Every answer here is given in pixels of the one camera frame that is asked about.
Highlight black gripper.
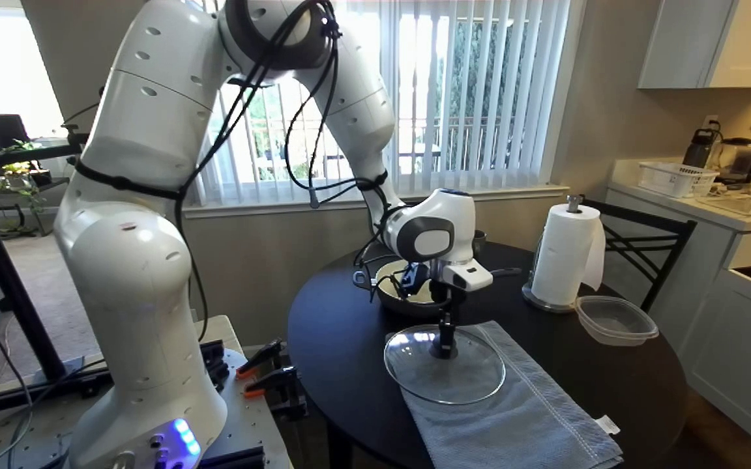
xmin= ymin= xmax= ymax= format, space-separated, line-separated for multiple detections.
xmin=427 ymin=282 xmax=469 ymax=359

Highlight glass lid with grey knob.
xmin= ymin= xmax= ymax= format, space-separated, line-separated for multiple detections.
xmin=380 ymin=320 xmax=512 ymax=410

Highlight round black table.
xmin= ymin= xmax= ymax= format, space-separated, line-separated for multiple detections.
xmin=285 ymin=237 xmax=692 ymax=469

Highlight light blue towel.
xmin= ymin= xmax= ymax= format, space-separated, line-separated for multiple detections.
xmin=383 ymin=319 xmax=627 ymax=469

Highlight paper towel roll on holder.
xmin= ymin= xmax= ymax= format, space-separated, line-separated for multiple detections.
xmin=522 ymin=194 xmax=608 ymax=312

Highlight clear plastic container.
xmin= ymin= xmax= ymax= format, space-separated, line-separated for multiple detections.
xmin=577 ymin=294 xmax=662 ymax=349

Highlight black orange-tipped clamp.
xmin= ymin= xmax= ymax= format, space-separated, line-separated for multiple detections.
xmin=243 ymin=363 xmax=308 ymax=406
xmin=235 ymin=340 xmax=288 ymax=377

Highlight robot mounting table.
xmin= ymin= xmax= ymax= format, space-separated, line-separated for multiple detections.
xmin=0 ymin=312 xmax=295 ymax=469

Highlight black chair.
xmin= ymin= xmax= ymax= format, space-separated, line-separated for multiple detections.
xmin=580 ymin=199 xmax=700 ymax=316

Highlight white vertical blinds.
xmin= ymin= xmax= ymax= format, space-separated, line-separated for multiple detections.
xmin=187 ymin=0 xmax=573 ymax=204

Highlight white kitchen counter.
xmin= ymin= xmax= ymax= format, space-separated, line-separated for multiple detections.
xmin=608 ymin=153 xmax=751 ymax=459

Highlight clear plastic bin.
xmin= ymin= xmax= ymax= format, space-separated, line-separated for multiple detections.
xmin=634 ymin=159 xmax=722 ymax=202

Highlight electric kettle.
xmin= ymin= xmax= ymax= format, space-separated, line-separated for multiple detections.
xmin=717 ymin=136 xmax=751 ymax=189

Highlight white upper cabinet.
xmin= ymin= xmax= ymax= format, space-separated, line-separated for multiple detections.
xmin=636 ymin=0 xmax=751 ymax=92

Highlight black metal stand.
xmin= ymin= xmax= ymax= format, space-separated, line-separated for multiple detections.
xmin=0 ymin=112 xmax=118 ymax=426

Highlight green potted plant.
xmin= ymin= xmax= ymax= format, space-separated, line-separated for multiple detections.
xmin=0 ymin=159 xmax=57 ymax=237

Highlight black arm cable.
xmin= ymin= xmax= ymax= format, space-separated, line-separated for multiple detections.
xmin=174 ymin=0 xmax=397 ymax=347

